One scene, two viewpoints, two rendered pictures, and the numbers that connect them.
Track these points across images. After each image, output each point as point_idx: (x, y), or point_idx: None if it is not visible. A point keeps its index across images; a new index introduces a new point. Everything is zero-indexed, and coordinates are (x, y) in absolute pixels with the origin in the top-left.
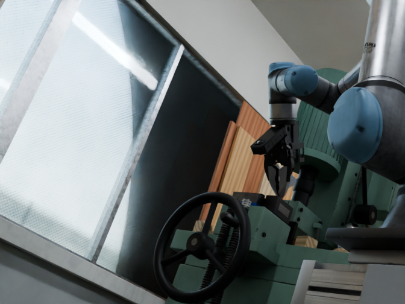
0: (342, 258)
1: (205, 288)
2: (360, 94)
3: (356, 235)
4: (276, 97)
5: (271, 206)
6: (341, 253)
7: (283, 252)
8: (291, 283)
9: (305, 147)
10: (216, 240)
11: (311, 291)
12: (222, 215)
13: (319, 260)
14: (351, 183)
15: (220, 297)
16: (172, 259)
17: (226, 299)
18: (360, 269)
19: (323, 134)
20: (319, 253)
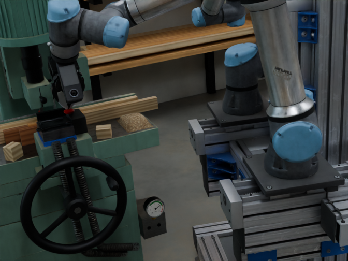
0: (148, 135)
1: (107, 232)
2: (315, 133)
3: (291, 192)
4: (70, 41)
5: (83, 128)
6: (145, 131)
7: (96, 149)
8: (115, 168)
9: (38, 34)
10: (56, 182)
11: (247, 218)
12: (114, 188)
13: (130, 143)
14: None
15: (97, 221)
16: (53, 229)
17: (62, 204)
18: (278, 197)
19: (45, 12)
20: (128, 139)
